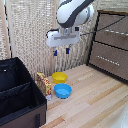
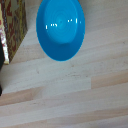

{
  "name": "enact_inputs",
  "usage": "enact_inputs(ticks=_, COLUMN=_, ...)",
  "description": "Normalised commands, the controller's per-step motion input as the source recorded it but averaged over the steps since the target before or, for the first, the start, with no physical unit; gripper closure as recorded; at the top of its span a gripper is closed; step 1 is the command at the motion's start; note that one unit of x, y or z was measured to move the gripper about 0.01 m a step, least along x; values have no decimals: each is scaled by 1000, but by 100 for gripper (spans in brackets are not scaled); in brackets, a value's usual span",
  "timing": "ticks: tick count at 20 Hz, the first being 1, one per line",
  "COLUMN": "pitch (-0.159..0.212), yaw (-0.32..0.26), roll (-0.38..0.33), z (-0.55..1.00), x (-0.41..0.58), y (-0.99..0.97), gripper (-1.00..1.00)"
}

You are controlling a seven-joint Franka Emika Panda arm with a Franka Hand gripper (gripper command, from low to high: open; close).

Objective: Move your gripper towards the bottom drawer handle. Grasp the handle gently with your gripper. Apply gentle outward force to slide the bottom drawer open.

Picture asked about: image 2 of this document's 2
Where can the blue plastic bowl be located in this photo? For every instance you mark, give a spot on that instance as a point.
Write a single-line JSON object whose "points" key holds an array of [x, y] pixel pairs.
{"points": [[60, 30]]}

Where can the black fabric storage box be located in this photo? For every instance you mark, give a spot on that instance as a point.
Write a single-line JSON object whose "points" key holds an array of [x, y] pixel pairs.
{"points": [[1, 66]]}

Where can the colourful patterned snack box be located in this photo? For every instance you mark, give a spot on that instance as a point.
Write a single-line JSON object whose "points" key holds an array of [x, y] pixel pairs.
{"points": [[13, 26]]}

